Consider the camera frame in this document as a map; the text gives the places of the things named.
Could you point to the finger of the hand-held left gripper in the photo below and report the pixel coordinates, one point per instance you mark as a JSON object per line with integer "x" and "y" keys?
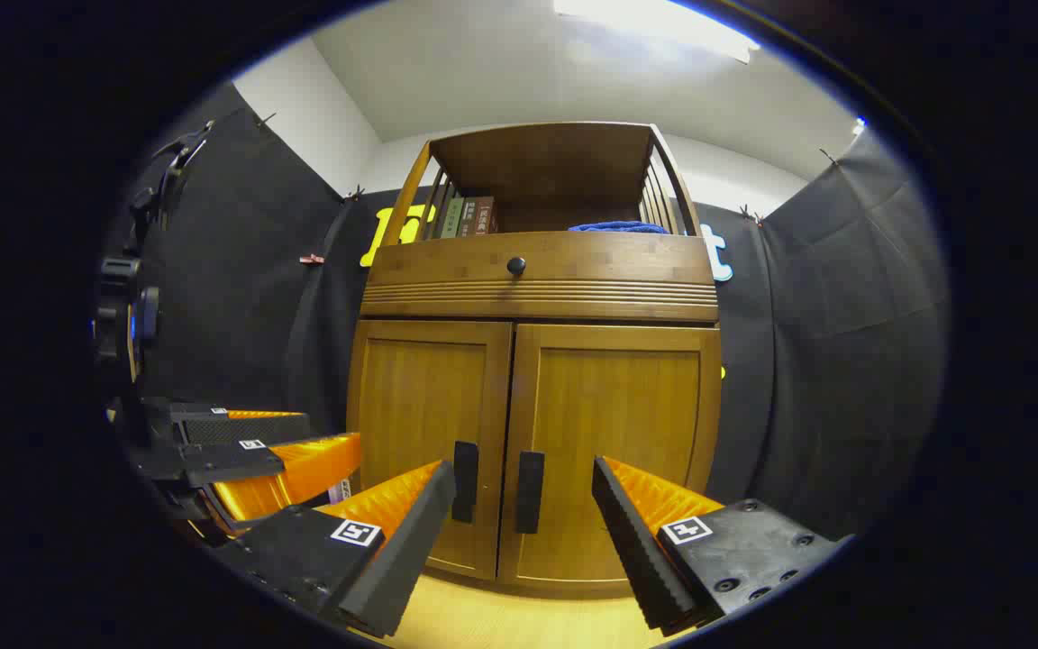
{"x": 249, "y": 428}
{"x": 213, "y": 461}

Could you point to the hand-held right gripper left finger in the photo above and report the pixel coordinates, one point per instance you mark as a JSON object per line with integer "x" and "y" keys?
{"x": 411, "y": 541}

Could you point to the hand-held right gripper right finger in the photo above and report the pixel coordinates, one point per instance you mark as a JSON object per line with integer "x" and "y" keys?
{"x": 627, "y": 541}

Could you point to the wooden shoe cabinet door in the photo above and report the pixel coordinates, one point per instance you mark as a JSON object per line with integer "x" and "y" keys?
{"x": 618, "y": 406}
{"x": 420, "y": 397}

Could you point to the wooden double-door shoe cabinet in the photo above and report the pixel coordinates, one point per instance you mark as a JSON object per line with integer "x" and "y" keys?
{"x": 537, "y": 302}

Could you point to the wooden cabinet drawer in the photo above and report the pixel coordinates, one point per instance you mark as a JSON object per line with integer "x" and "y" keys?
{"x": 609, "y": 261}

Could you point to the black backdrop cloth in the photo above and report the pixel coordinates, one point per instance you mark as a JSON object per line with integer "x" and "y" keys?
{"x": 240, "y": 270}

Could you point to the black cloth clip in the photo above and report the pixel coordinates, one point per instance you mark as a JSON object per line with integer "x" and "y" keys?
{"x": 264, "y": 118}
{"x": 751, "y": 214}
{"x": 355, "y": 193}
{"x": 830, "y": 158}

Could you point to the green book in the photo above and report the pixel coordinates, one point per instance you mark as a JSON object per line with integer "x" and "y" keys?
{"x": 451, "y": 219}

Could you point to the black round drawer knob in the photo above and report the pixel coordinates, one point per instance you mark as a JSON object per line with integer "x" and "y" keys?
{"x": 516, "y": 266}

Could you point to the dark brown book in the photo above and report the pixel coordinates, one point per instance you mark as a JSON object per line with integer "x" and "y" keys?
{"x": 469, "y": 217}

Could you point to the blue cloth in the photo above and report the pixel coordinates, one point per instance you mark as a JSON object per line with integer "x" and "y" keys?
{"x": 618, "y": 227}

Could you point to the reddish brown book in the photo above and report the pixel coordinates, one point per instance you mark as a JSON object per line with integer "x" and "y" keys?
{"x": 487, "y": 215}

